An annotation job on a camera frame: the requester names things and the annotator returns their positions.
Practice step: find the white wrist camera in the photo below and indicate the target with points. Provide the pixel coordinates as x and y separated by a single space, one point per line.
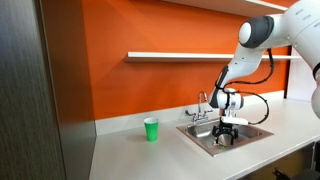
235 120

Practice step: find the black chair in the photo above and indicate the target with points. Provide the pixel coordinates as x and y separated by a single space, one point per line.
300 175

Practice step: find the white wall shelf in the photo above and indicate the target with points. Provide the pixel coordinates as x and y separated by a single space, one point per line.
166 56

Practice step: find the stainless steel sink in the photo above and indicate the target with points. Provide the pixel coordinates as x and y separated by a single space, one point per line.
200 131

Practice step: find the dark wood cabinet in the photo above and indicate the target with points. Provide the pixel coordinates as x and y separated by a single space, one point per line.
30 100

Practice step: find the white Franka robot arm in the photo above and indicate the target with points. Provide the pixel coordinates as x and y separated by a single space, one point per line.
266 36

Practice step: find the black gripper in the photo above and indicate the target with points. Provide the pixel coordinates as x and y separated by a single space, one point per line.
226 129

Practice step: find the chrome sink faucet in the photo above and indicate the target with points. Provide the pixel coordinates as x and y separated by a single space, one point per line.
199 113

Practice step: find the green plastic cup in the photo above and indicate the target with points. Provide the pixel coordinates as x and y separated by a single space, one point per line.
151 130

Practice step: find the white overhead shelf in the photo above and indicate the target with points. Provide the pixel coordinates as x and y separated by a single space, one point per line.
226 6

